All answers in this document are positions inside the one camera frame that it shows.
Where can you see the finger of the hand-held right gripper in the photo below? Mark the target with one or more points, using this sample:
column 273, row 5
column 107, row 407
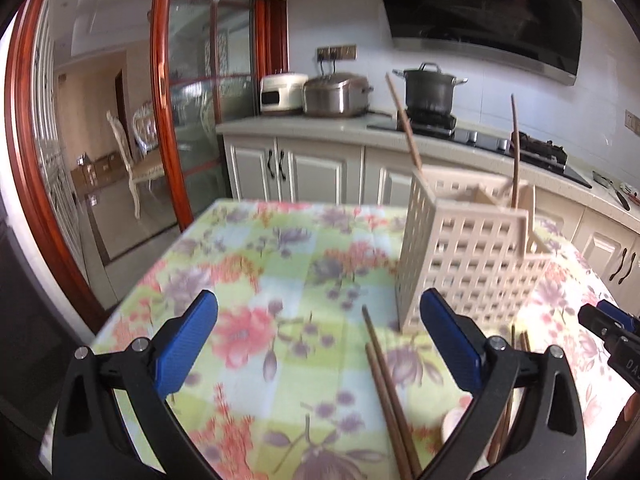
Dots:
column 622, row 317
column 620, row 355

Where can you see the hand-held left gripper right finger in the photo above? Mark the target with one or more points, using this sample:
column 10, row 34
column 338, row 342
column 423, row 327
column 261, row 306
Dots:
column 450, row 345

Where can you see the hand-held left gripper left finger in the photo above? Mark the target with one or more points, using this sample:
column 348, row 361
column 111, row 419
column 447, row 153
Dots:
column 185, row 345

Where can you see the white ceramic spoon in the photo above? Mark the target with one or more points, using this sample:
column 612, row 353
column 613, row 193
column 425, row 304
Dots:
column 452, row 425

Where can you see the cream perforated utensil holder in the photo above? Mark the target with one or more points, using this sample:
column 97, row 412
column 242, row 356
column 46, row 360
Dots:
column 465, row 260

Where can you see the floral tablecloth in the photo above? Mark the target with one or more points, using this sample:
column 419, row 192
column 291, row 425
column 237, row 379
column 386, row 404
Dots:
column 280, row 280

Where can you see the cream carved dining chair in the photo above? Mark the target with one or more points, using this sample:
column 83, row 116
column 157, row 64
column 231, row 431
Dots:
column 142, row 125
column 145, row 170

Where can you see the cardboard box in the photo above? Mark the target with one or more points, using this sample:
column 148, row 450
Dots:
column 92, row 170

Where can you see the black glass gas stove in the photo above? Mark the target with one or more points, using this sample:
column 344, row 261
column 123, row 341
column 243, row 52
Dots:
column 475, row 135

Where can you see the white base kitchen cabinets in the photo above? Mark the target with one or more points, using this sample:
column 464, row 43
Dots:
column 320, row 165

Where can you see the red framed glass sliding door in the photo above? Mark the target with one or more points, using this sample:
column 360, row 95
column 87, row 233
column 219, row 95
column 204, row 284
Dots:
column 165, row 110

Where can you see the steel stock pot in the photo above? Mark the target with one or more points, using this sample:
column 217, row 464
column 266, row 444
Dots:
column 430, row 90

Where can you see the white electric cooker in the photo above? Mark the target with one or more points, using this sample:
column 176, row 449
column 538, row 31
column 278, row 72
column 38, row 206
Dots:
column 280, row 92

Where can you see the silver rice cooker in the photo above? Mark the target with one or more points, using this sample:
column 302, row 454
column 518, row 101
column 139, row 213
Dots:
column 332, row 95

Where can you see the black range hood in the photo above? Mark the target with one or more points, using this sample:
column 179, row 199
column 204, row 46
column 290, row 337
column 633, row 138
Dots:
column 475, row 5

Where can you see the gold wall outlet strip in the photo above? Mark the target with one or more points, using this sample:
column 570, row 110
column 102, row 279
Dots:
column 345, row 51

